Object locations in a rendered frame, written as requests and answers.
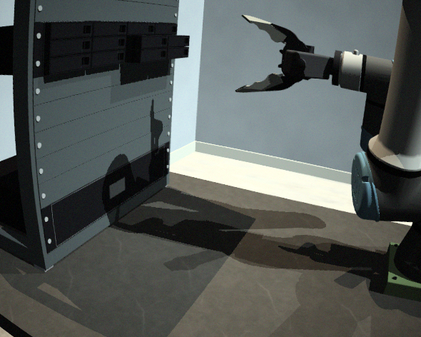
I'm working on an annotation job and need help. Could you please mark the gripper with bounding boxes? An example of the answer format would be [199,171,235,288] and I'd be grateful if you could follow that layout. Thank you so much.
[235,15,342,93]

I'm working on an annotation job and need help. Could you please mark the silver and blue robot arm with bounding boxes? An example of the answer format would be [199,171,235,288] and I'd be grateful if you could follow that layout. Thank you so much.
[283,0,421,283]

